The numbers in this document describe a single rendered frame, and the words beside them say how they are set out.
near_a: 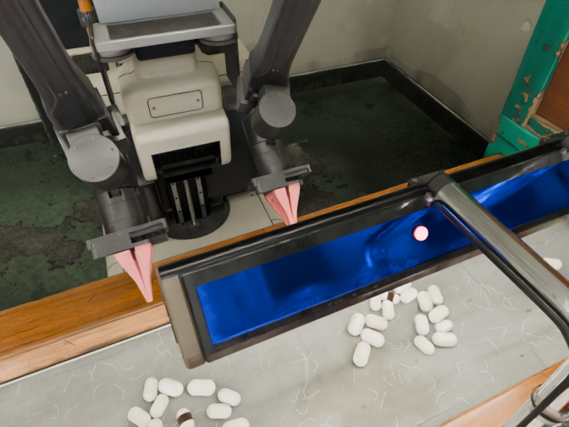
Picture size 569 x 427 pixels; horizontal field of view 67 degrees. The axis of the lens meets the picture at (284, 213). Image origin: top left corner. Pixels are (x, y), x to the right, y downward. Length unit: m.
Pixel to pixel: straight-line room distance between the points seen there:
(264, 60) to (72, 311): 0.48
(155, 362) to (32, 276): 1.30
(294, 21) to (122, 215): 0.33
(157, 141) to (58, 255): 1.06
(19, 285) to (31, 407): 1.25
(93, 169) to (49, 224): 1.61
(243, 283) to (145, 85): 0.75
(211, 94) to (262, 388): 0.66
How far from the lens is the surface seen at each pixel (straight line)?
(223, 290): 0.31
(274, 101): 0.65
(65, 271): 1.91
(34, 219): 2.20
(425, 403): 0.67
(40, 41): 0.54
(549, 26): 0.99
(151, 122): 1.05
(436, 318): 0.72
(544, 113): 1.03
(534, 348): 0.78
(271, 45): 0.64
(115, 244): 0.58
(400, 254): 0.36
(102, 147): 0.54
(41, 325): 0.76
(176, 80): 1.02
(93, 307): 0.75
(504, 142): 1.09
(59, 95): 0.58
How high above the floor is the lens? 1.34
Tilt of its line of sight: 44 degrees down
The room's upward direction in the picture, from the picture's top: straight up
